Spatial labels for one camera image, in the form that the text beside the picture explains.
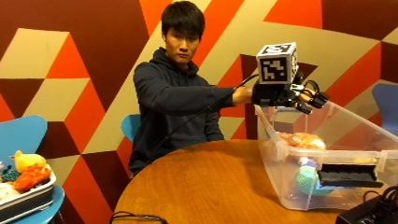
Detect white cube with black markers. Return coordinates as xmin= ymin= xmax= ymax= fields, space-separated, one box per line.
xmin=255 ymin=42 xmax=299 ymax=85

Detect dark blue chair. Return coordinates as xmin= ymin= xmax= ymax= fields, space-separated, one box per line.
xmin=370 ymin=82 xmax=398 ymax=136

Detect clear plastic storage bin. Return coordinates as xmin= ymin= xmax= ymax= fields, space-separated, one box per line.
xmin=252 ymin=100 xmax=398 ymax=212

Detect small white purple plush toy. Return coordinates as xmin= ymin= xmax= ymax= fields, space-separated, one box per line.
xmin=296 ymin=156 xmax=318 ymax=168

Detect teal knitted plush toy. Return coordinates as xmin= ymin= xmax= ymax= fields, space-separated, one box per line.
xmin=294 ymin=164 xmax=335 ymax=197

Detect the person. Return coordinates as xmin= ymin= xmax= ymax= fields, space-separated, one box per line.
xmin=127 ymin=0 xmax=255 ymax=179

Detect black device box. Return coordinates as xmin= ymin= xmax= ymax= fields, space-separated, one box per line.
xmin=332 ymin=195 xmax=398 ymax=224

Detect blue chair with basket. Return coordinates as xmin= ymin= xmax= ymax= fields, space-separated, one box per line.
xmin=0 ymin=114 xmax=66 ymax=224

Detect yellow plush toy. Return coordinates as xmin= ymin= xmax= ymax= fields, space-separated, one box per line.
xmin=9 ymin=149 xmax=47 ymax=174

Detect white and grey basket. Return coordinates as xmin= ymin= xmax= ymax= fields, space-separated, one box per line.
xmin=0 ymin=169 xmax=57 ymax=224

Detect dark teal plush toy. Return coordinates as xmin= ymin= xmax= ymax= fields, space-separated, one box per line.
xmin=0 ymin=164 xmax=21 ymax=184

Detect black glove cable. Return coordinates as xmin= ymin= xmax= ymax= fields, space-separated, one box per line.
xmin=149 ymin=74 xmax=260 ymax=158

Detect black device cables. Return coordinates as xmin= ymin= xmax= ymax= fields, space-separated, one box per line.
xmin=362 ymin=185 xmax=398 ymax=213

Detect thin black table cable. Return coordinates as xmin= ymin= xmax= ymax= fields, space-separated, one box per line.
xmin=107 ymin=210 xmax=169 ymax=224

